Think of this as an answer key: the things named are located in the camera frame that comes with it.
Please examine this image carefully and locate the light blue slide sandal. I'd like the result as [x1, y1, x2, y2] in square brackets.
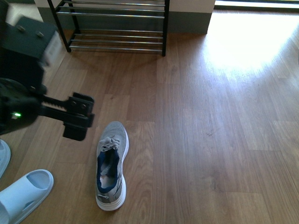
[0, 140, 11, 178]
[0, 169, 54, 224]

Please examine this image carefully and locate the dark window frame right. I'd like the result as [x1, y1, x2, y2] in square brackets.
[214, 0, 299, 11]

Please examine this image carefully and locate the grey knit sneaker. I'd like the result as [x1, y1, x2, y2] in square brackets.
[95, 121, 129, 211]

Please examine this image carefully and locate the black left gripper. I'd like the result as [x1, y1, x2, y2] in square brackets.
[0, 0, 94, 141]

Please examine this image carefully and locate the black metal shoe rack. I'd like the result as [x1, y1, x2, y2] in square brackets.
[48, 0, 170, 56]

